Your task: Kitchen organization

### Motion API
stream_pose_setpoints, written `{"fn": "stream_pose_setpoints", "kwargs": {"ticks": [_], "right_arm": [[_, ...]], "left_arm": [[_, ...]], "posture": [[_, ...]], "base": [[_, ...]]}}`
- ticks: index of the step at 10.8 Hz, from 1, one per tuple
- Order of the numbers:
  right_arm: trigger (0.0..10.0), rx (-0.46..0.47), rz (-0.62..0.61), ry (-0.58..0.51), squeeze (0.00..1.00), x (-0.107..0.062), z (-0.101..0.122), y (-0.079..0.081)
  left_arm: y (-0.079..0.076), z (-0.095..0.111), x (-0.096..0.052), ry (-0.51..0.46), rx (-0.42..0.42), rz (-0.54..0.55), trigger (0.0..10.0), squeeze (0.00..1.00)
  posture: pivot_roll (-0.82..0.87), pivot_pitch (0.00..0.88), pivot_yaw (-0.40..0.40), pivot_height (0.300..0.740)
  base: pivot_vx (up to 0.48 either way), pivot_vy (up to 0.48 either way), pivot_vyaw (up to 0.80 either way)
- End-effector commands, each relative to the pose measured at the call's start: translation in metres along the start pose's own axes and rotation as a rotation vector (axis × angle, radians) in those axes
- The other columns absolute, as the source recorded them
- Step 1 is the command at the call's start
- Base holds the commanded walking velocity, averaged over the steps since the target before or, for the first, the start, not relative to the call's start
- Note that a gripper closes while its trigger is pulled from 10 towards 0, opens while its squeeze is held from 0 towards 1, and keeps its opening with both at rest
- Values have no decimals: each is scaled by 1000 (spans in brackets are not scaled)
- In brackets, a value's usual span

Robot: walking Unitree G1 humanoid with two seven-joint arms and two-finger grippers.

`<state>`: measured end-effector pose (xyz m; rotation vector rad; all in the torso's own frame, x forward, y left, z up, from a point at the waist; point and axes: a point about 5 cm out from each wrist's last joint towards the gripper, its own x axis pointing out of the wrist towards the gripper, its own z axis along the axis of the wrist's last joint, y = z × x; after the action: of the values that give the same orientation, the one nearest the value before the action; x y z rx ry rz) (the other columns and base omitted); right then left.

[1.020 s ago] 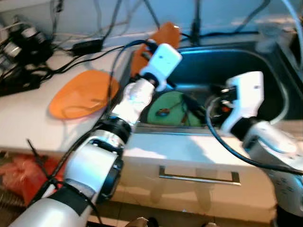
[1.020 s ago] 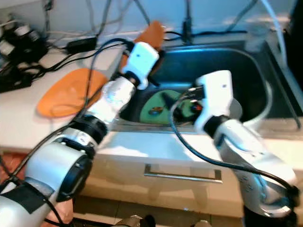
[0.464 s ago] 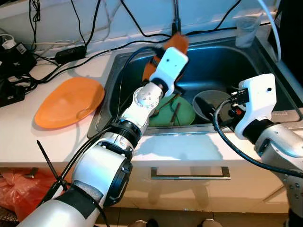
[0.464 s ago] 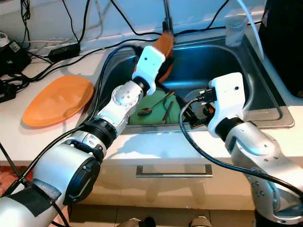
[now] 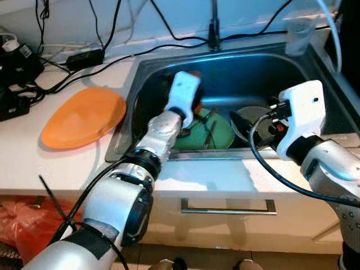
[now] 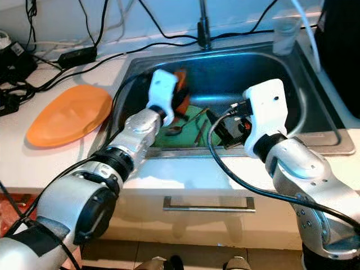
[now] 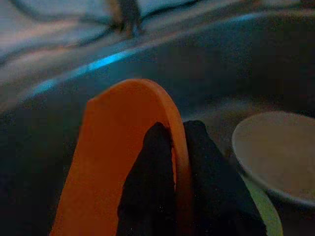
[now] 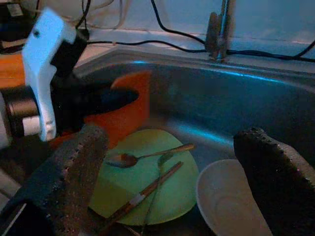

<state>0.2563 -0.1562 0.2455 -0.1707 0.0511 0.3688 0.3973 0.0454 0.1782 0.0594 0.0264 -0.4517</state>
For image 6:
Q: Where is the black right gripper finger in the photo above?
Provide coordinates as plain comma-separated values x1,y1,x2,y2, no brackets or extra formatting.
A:
205,111,223,139

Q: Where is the orange bowl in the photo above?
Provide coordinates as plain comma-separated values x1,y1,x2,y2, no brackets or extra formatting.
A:
170,67,193,116

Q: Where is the white kitchen cabinet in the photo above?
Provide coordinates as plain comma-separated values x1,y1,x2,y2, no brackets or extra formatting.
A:
0,186,360,251

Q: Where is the green plate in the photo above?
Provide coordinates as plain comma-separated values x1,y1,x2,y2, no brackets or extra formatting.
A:
160,104,220,148

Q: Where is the stainless steel sink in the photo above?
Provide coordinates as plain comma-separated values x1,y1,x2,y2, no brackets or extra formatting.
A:
90,42,355,158

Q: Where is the metal faucet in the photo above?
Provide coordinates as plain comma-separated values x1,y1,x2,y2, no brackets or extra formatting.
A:
198,0,212,50

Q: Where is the black power strip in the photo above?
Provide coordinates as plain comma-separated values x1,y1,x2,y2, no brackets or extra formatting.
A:
0,90,19,116

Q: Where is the orange plate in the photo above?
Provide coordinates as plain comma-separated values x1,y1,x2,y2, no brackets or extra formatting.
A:
26,84,113,148

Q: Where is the black power adapter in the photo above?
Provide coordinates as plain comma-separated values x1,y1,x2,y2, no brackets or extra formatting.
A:
57,46,97,68

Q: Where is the red plastic bag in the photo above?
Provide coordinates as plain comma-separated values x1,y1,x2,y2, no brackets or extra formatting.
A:
0,194,46,237

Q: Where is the black charger device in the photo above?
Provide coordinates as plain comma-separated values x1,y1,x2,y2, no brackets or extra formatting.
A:
0,37,37,82

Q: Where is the robot right leg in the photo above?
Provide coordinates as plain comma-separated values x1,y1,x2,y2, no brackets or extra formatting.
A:
225,257,251,270

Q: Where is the black countertop appliance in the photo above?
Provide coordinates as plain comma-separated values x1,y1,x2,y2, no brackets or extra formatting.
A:
312,0,360,119

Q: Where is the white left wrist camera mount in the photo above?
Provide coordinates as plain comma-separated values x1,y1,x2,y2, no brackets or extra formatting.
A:
148,69,179,125

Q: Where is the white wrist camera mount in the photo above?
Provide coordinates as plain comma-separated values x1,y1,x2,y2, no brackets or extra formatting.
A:
148,69,179,125
243,79,287,159

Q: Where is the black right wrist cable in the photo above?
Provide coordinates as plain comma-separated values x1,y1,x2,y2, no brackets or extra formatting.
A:
207,107,360,217

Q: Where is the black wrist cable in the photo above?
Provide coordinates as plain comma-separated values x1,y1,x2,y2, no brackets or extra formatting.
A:
207,107,360,217
22,72,155,237

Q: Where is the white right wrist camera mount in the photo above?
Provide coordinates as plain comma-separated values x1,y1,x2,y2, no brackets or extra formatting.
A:
243,79,287,159

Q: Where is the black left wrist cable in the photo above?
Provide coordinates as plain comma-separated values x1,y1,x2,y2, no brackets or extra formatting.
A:
22,72,155,237

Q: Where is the silver drawer handle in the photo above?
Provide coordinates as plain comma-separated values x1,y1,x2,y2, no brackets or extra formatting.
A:
162,195,255,213

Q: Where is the black power cable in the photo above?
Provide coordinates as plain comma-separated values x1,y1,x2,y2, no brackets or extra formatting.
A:
136,0,200,42
213,0,281,40
93,0,115,50

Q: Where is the white hose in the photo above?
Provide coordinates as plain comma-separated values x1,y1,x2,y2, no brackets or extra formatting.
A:
290,0,321,71

